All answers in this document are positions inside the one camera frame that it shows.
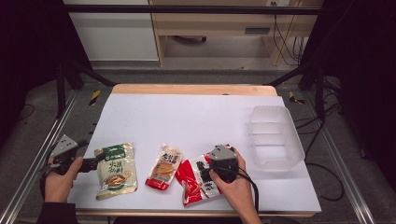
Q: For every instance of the white cabinet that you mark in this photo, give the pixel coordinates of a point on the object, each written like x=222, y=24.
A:
x=115, y=37

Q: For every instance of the person's left hand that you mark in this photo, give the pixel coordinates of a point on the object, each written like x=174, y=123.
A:
x=57, y=186

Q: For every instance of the red and white packet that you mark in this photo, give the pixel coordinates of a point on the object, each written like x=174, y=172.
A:
x=194, y=183

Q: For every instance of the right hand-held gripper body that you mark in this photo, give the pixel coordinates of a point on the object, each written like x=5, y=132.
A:
x=224, y=161

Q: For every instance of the beige spout pouch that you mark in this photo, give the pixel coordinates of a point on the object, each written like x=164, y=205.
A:
x=164, y=169

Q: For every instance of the light wooden desk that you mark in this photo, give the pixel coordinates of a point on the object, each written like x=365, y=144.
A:
x=218, y=21

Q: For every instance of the translucent plastic container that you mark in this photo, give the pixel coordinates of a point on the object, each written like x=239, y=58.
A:
x=275, y=140

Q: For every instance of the black frame bar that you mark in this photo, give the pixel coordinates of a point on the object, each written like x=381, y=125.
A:
x=186, y=9

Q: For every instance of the person's right hand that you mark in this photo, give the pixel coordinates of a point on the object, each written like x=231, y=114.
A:
x=238, y=193

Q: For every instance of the black curtain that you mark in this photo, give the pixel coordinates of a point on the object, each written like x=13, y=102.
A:
x=28, y=62
x=364, y=77

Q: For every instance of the black stand leg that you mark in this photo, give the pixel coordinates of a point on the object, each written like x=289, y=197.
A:
x=73, y=74
x=308, y=77

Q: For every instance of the green and beige seasoning pouch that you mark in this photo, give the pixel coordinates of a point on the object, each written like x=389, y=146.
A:
x=117, y=169

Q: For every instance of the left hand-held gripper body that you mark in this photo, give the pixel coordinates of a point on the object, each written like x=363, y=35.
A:
x=63, y=146

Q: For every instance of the aluminium rail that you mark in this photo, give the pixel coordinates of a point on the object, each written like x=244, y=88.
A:
x=339, y=161
x=37, y=155

